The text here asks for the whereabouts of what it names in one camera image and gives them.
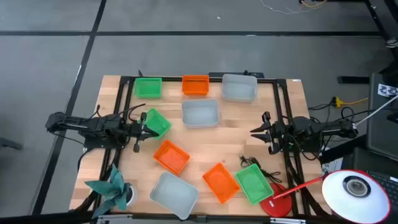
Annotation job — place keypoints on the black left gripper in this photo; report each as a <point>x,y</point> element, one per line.
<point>134,130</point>

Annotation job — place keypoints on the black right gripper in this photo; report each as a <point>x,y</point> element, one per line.
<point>280,133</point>

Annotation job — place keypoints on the green plastic slotted basket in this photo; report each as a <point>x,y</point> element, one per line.
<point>148,88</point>
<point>161,120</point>
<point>254,183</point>

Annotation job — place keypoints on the orange plastic slotted basket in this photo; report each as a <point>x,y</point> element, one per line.
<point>171,157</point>
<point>221,183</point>
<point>195,85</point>

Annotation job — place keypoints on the light grey plastic bin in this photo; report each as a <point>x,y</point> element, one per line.
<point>200,113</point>
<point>239,88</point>
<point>174,195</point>

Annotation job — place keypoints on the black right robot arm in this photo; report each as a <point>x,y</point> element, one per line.
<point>329,126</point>

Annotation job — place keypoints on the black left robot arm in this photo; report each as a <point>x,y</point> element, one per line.
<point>77,125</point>

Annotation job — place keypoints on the white plant pot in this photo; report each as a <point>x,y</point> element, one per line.
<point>133,196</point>

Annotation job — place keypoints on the teal paper plant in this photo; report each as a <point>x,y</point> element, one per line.
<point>113,189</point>

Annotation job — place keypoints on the white paper sheet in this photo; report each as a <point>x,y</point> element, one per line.
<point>332,165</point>

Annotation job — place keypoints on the black floor bar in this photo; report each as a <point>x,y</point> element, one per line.
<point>353,80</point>

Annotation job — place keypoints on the red desk lamp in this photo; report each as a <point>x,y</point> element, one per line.
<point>356,202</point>

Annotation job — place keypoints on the dark grey cabinet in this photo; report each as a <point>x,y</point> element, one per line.
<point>382,133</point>

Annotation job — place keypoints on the white marker tag sheet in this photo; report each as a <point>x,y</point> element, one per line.
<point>387,90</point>

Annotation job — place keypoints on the black laptop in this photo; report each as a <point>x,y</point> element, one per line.
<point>390,186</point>

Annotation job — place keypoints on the black stand leg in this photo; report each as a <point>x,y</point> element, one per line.
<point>377,21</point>

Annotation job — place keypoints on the black metal rig frame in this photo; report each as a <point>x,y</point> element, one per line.
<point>283,99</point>

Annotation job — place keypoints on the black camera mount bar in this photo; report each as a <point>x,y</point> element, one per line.
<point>236,74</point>

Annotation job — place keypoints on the silver table bracket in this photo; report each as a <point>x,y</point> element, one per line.
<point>287,221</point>
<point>113,219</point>

